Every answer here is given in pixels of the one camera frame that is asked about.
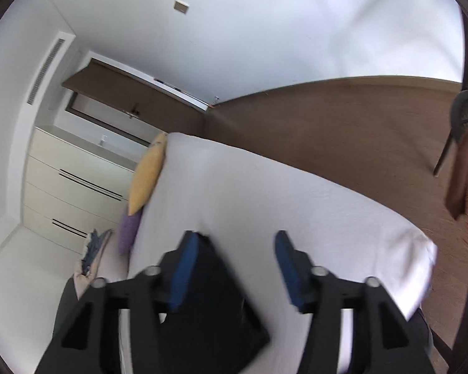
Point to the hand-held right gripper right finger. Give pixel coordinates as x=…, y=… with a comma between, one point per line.
x=292, y=272

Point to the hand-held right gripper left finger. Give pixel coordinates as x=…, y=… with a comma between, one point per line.
x=185, y=272

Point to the black pants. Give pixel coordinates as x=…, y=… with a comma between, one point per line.
x=210, y=319

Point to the purple cushion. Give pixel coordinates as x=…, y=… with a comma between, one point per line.
x=129, y=233

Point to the bed with white sheet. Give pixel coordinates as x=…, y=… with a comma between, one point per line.
x=277, y=194

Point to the blue ruffled cloth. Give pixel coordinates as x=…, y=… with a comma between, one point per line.
x=95, y=249

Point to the folded beige duvet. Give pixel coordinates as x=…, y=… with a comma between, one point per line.
x=84, y=284

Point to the yellow cushion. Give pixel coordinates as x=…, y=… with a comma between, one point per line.
x=146, y=175

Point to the cream wardrobe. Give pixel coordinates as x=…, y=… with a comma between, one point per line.
x=62, y=183

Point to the brown door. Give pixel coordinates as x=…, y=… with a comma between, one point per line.
x=140, y=89

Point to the brown fuzzy object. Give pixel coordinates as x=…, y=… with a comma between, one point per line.
x=466, y=187

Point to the dark wicker chair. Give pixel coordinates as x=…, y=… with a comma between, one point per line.
x=462, y=113

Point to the white air vent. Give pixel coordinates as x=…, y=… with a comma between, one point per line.
x=45, y=72

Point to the bronze wall switch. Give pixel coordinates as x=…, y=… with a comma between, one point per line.
x=181, y=6

